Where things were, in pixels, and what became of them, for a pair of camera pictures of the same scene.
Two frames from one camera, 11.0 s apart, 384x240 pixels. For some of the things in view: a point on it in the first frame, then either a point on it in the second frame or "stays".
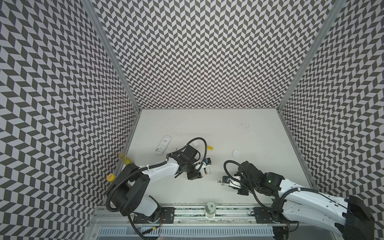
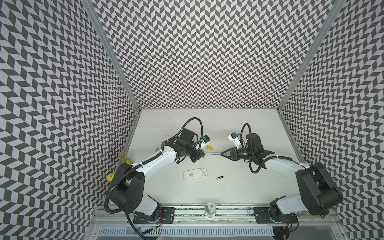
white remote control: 163,144 stays
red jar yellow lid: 111,177 stays
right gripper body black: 237,182 to 235,153
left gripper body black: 191,166 to 194,154
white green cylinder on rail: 210,209 stays
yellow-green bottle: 125,158 stays
